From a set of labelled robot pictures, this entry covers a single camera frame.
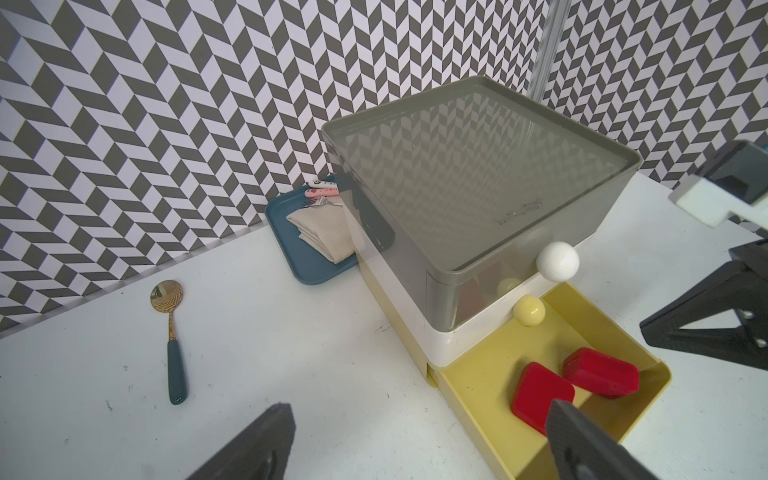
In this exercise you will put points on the pink handled fork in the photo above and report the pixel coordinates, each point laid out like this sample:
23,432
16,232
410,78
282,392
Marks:
320,192

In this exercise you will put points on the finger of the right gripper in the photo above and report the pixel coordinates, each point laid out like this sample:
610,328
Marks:
738,286

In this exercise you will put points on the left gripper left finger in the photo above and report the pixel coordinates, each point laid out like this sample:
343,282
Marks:
259,451

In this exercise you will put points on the grey drawer cabinet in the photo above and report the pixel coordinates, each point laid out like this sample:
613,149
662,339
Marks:
462,186

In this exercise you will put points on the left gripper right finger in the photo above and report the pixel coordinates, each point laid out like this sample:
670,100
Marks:
582,450

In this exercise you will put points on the yellow bottom drawer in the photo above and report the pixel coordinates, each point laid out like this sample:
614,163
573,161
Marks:
501,389

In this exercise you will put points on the teal tray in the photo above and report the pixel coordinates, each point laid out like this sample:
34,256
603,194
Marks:
307,265

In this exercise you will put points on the gold spoon green handle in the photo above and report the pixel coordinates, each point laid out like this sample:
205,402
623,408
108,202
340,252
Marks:
165,297

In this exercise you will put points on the beige cards on tray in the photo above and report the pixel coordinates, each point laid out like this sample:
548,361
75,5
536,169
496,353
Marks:
325,229

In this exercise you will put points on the red brooch box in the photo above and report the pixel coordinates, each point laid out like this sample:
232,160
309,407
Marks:
537,388
601,374

